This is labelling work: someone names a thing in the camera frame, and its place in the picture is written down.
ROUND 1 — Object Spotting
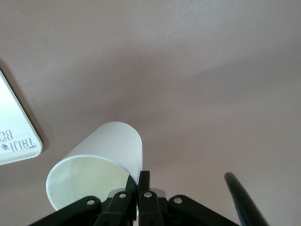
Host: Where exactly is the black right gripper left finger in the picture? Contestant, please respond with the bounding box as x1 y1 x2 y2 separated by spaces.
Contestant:
28 175 137 226

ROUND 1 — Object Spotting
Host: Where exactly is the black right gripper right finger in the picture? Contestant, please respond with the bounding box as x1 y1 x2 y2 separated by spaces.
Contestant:
138 170 236 226

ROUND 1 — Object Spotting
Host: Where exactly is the white paper cup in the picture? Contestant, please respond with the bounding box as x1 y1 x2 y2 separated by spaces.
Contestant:
45 121 144 211

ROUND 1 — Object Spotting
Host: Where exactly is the cream bear print tray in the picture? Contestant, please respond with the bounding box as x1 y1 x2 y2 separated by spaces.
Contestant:
0 69 44 166

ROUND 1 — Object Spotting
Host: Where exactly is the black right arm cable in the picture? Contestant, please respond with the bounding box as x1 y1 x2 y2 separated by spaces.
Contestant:
224 172 269 226

